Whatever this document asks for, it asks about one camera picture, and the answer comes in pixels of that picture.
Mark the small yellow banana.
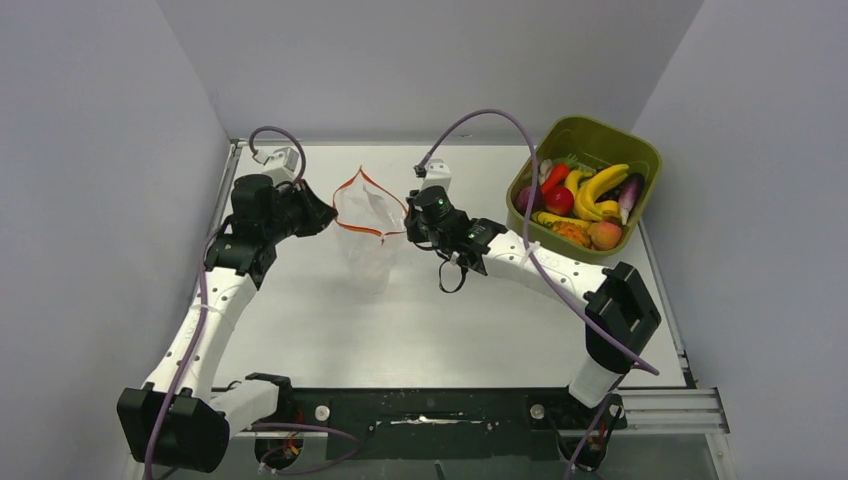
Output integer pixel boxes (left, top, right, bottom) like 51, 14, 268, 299
564, 170, 585, 199

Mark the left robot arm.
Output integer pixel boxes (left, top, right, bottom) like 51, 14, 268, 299
117, 174, 337, 479

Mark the clear zip top bag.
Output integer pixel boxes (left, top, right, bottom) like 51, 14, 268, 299
332, 168, 408, 294

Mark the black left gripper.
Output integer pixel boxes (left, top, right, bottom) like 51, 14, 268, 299
264, 179, 338, 244

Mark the yellow banana bunch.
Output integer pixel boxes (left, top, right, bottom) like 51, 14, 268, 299
575, 164, 630, 221

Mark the aluminium frame rail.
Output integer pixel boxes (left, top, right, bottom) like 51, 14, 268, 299
619, 388, 730, 435

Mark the purple red onion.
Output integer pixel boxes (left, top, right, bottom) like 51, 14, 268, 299
514, 185, 545, 215

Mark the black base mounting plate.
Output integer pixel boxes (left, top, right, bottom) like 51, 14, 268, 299
253, 384, 627, 474

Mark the green plastic bin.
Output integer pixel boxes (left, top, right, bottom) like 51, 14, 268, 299
506, 116, 662, 264

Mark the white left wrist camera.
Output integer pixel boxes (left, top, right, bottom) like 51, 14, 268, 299
253, 147, 301, 185

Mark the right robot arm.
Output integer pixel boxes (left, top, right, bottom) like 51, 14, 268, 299
404, 186, 661, 427

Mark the red apple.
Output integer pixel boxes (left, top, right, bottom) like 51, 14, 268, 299
544, 185, 574, 216

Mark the peach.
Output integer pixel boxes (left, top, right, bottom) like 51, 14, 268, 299
587, 221, 623, 251

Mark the orange carrot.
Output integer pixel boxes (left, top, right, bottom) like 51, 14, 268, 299
540, 163, 570, 195

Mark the purple eggplant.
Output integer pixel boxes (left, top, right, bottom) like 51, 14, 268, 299
618, 173, 645, 225

